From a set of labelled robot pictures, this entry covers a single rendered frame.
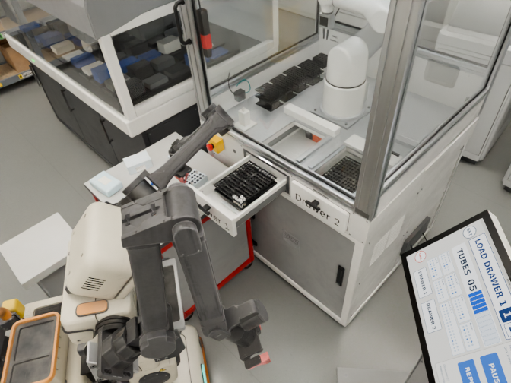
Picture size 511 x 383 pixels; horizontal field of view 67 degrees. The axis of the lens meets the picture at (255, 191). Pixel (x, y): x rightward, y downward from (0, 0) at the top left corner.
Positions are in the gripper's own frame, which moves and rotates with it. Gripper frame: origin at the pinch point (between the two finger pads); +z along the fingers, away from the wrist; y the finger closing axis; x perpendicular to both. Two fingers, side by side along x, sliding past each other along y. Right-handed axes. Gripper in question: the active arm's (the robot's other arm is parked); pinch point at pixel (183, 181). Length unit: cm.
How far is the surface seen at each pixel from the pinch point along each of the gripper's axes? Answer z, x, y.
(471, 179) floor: 84, -176, -104
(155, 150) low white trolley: 6.0, -11.4, 35.4
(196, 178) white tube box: 1.6, -6.3, -2.4
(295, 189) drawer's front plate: -9, -20, -51
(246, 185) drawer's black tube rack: -6.1, -11.1, -31.1
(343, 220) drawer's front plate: -8, -17, -76
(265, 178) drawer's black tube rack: -8.9, -17.5, -36.6
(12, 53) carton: 53, -60, 339
